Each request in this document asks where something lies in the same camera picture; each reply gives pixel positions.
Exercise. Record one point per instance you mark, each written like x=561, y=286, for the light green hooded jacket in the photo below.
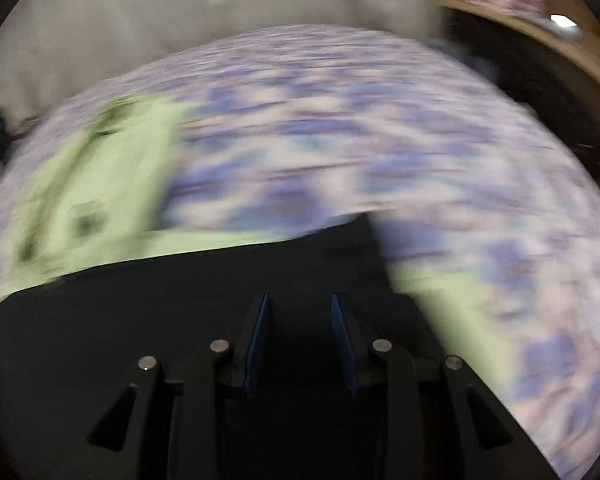
x=125, y=371

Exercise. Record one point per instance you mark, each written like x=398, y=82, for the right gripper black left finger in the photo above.
x=248, y=343

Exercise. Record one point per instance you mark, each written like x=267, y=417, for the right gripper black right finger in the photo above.
x=351, y=343

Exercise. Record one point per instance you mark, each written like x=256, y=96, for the white patterned curtain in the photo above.
x=53, y=49

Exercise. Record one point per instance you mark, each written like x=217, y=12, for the purple floral bed blanket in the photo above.
x=290, y=129

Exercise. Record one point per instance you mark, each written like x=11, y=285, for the small framed picture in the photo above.
x=562, y=22

